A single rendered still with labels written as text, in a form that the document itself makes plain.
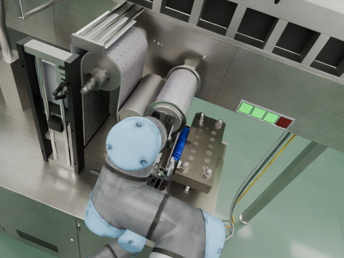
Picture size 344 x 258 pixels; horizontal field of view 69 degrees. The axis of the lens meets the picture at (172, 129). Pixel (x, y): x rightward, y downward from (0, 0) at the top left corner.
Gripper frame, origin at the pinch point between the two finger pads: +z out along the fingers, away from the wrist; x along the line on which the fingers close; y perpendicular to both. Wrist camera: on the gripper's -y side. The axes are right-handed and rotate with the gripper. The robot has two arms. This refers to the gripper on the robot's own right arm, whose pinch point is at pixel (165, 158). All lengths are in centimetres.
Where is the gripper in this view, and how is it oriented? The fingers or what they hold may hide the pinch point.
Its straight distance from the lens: 96.8
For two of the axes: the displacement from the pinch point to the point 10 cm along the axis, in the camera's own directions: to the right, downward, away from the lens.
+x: -9.3, -3.6, 0.4
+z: 2.8, -6.5, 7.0
